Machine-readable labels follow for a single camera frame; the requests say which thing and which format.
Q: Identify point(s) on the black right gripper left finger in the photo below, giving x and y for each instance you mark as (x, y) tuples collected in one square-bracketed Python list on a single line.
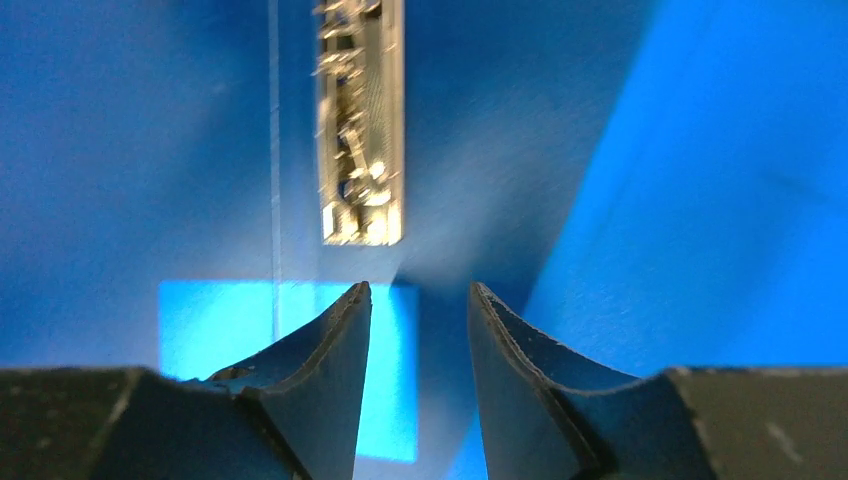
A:
[(290, 411)]

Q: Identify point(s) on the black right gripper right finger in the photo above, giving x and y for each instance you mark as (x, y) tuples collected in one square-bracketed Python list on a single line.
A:
[(548, 412)]

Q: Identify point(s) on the blue plastic folder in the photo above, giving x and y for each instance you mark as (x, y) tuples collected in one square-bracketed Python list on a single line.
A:
[(652, 183)]

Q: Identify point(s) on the metal folder clip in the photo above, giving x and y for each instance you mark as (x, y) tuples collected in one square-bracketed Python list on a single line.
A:
[(360, 131)]

